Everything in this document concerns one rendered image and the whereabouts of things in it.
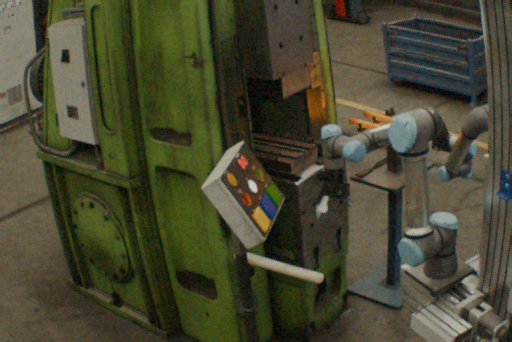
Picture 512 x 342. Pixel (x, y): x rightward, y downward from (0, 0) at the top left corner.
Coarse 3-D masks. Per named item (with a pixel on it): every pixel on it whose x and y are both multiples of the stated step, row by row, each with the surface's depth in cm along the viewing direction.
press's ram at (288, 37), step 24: (240, 0) 291; (264, 0) 283; (288, 0) 296; (240, 24) 296; (264, 24) 288; (288, 24) 299; (264, 48) 294; (288, 48) 302; (264, 72) 299; (288, 72) 304
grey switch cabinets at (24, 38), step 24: (0, 0) 691; (24, 0) 717; (0, 24) 703; (24, 24) 728; (0, 48) 713; (24, 48) 738; (0, 72) 723; (0, 96) 732; (24, 96) 758; (0, 120) 741; (24, 120) 771
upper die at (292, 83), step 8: (296, 72) 309; (304, 72) 313; (248, 80) 313; (256, 80) 310; (264, 80) 307; (272, 80) 305; (280, 80) 302; (288, 80) 305; (296, 80) 310; (304, 80) 314; (248, 88) 315; (256, 88) 312; (264, 88) 309; (272, 88) 306; (280, 88) 304; (288, 88) 306; (296, 88) 311; (272, 96) 308; (280, 96) 305
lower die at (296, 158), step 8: (256, 136) 347; (264, 136) 345; (272, 136) 344; (256, 144) 338; (264, 144) 335; (272, 144) 333; (296, 144) 330; (304, 144) 331; (312, 144) 330; (256, 152) 332; (280, 152) 326; (288, 152) 325; (296, 152) 324; (312, 152) 328; (264, 160) 325; (272, 160) 322; (280, 160) 321; (288, 160) 320; (296, 160) 320; (304, 160) 324; (312, 160) 329; (272, 168) 324; (280, 168) 321; (288, 168) 318; (296, 168) 321; (304, 168) 326
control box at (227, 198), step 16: (240, 144) 282; (224, 160) 275; (256, 160) 286; (224, 176) 260; (240, 176) 269; (256, 176) 279; (208, 192) 259; (224, 192) 257; (240, 192) 264; (256, 192) 273; (224, 208) 260; (240, 208) 259; (240, 224) 261; (256, 224) 262; (256, 240) 262
